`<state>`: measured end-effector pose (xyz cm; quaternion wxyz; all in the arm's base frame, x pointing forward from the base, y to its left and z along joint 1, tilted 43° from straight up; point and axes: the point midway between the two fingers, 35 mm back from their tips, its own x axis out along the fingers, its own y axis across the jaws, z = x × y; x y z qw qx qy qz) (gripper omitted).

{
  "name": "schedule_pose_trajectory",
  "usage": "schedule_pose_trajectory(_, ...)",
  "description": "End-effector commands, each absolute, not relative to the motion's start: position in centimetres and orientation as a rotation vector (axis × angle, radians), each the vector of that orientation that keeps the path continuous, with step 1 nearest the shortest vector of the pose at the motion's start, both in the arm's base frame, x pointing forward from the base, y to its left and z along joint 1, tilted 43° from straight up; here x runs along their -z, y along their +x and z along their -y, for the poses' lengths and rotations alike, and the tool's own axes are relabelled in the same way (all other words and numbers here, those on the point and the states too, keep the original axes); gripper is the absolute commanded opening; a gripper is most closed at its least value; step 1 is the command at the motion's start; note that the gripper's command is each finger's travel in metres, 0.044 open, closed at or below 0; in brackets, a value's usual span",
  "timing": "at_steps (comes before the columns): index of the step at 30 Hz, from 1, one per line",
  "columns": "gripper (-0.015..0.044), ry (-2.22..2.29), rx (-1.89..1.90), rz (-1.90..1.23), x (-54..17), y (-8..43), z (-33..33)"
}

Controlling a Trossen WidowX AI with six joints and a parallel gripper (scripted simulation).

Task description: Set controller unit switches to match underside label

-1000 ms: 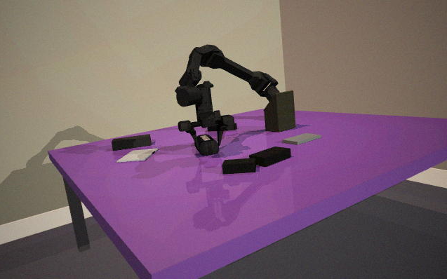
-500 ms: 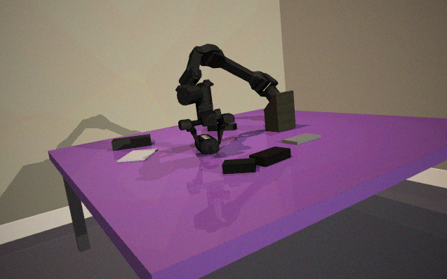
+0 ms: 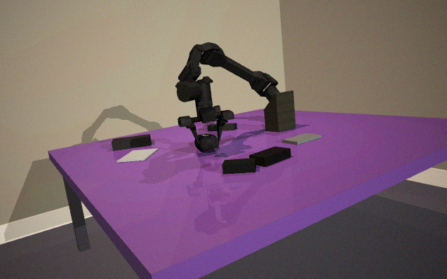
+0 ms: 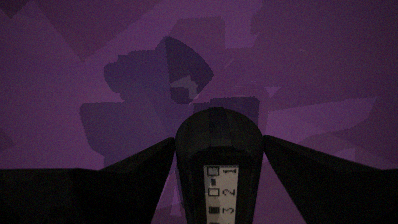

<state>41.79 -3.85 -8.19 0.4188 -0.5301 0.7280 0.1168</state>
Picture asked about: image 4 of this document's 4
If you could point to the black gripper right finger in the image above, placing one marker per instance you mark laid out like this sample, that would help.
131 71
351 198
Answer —
328 189

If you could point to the dark grey switch controller unit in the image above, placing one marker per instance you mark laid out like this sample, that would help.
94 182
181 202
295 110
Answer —
219 157

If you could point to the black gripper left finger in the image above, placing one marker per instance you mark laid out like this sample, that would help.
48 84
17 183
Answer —
126 192

